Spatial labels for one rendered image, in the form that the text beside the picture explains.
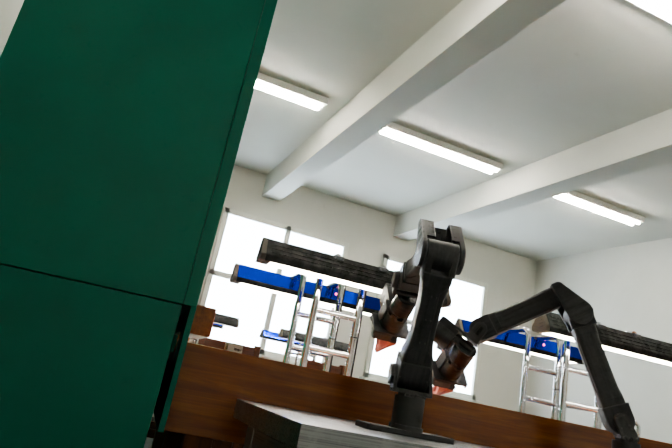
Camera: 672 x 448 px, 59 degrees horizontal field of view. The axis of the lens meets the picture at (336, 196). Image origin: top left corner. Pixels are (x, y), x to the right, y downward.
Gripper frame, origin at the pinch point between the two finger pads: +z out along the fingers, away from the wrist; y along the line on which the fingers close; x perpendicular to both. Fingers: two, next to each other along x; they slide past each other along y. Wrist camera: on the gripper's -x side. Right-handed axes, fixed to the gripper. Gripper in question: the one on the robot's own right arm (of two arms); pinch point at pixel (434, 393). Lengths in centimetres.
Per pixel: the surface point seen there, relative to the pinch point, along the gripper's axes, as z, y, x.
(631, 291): 189, -426, -383
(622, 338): -11, -73, -31
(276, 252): -11, 51, -29
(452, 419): -10.6, 3.7, 16.6
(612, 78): -48, -162, -253
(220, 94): -55, 79, -28
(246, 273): 31, 51, -67
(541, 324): -9, -42, -31
